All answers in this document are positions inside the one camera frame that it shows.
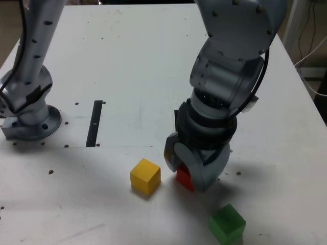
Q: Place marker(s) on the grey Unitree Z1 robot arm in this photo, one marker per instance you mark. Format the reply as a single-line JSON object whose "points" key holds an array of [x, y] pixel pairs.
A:
{"points": [[230, 30]]}

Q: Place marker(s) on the red cube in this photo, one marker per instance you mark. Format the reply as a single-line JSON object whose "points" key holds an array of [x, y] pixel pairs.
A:
{"points": [[184, 177]]}

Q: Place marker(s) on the white furniture leg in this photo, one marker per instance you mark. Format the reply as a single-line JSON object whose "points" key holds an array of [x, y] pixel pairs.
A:
{"points": [[293, 20]]}

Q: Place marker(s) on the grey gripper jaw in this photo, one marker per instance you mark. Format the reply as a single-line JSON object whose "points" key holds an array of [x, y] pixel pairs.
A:
{"points": [[169, 153], [207, 176]]}

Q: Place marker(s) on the yellow cube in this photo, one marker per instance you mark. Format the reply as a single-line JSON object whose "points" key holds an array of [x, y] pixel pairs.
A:
{"points": [[144, 176]]}

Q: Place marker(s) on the green cube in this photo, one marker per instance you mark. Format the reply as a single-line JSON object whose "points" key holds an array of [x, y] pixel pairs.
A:
{"points": [[226, 224]]}

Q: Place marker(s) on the black tape strip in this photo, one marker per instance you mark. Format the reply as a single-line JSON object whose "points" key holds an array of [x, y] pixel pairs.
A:
{"points": [[94, 127]]}

